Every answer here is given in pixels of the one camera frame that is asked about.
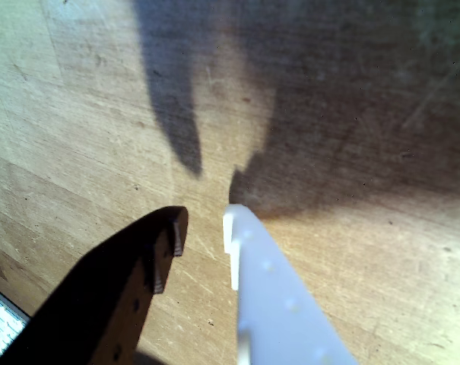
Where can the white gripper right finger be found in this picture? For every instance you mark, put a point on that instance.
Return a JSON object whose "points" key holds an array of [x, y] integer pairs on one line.
{"points": [[275, 311]]}

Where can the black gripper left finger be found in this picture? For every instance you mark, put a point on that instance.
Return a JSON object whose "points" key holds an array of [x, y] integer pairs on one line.
{"points": [[100, 296]]}

